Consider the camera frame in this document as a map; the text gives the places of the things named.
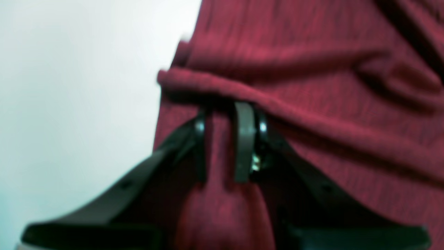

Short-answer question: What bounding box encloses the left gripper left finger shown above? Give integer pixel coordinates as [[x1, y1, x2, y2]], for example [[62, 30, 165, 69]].
[[21, 111, 206, 250]]

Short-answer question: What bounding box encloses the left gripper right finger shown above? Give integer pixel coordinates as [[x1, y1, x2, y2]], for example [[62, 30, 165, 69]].
[[234, 102, 431, 250]]

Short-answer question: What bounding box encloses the dark red t-shirt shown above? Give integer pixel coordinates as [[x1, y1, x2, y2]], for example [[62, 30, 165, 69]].
[[154, 0, 443, 250]]

